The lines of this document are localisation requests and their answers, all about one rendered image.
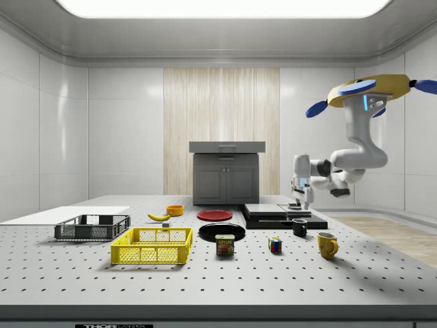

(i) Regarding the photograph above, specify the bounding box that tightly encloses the white cabinet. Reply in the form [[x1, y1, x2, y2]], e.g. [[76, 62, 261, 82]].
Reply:
[[193, 152, 261, 206]]

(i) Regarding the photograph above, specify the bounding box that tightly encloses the flat-sided can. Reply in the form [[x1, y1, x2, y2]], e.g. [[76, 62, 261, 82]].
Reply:
[[215, 234, 236, 256]]

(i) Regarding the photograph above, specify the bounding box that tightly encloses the black mug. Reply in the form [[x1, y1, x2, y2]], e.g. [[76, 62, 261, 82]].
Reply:
[[292, 218, 309, 238]]

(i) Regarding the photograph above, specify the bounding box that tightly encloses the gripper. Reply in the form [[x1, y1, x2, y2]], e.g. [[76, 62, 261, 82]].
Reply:
[[290, 186, 315, 210]]

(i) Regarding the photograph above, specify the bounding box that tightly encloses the dark grey basket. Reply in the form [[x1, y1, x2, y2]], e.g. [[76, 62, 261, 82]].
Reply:
[[54, 214, 132, 242]]

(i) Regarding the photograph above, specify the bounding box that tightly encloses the red plate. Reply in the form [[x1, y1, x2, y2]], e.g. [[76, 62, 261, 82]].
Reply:
[[197, 209, 234, 221]]

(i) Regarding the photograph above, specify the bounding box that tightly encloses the black stove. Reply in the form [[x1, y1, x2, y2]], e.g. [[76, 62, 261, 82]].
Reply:
[[240, 202, 329, 230]]

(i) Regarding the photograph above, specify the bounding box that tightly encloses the yellow basket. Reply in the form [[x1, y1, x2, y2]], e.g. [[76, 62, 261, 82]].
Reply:
[[110, 227, 194, 265]]

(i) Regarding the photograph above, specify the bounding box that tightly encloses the white board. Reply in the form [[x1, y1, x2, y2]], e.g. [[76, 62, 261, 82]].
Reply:
[[0, 206, 131, 226]]

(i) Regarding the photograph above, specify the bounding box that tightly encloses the black plate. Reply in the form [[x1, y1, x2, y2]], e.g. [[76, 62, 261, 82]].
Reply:
[[198, 223, 247, 242]]

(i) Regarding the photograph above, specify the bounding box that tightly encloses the yellow mug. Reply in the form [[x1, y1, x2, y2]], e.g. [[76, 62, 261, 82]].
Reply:
[[317, 232, 340, 260]]

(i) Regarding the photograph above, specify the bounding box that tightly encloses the puzzle cube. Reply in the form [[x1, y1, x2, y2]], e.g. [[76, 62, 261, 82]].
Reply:
[[268, 236, 284, 254]]

